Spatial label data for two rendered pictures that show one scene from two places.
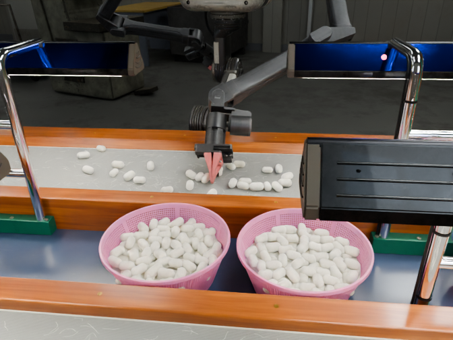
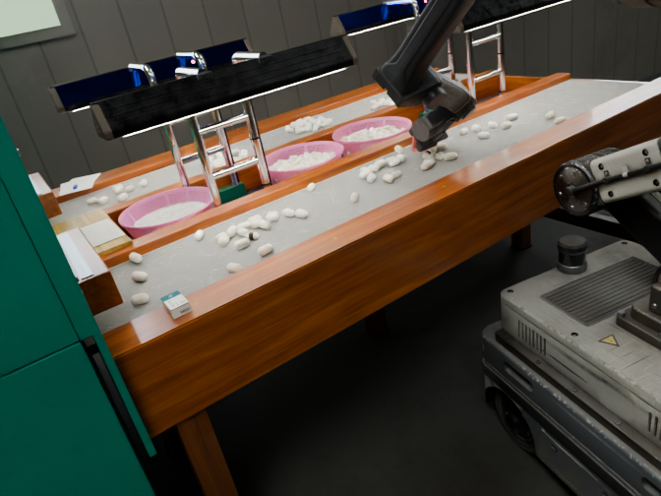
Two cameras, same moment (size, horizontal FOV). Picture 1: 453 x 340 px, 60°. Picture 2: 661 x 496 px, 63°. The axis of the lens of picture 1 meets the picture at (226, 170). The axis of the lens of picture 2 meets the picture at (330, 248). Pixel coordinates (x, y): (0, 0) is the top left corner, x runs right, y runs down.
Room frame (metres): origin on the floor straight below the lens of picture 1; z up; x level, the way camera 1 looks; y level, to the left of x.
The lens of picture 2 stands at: (1.97, -1.07, 1.25)
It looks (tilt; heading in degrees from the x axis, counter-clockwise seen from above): 27 degrees down; 144
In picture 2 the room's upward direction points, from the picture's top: 12 degrees counter-clockwise
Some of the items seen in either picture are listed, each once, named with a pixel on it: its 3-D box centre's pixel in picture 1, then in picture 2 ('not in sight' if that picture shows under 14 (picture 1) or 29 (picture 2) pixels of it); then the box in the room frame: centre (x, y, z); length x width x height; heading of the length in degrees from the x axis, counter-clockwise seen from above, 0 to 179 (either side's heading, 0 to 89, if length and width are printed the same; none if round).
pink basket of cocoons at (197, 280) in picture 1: (167, 255); (373, 142); (0.66, 0.13, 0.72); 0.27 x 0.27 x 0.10
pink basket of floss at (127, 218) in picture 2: not in sight; (172, 220); (0.58, -0.59, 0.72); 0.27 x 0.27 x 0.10
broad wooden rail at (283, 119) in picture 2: not in sight; (270, 144); (0.11, 0.08, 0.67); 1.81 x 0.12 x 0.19; 83
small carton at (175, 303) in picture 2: not in sight; (175, 304); (1.11, -0.82, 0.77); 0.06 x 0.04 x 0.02; 173
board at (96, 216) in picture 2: not in sight; (87, 235); (0.56, -0.80, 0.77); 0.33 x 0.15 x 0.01; 173
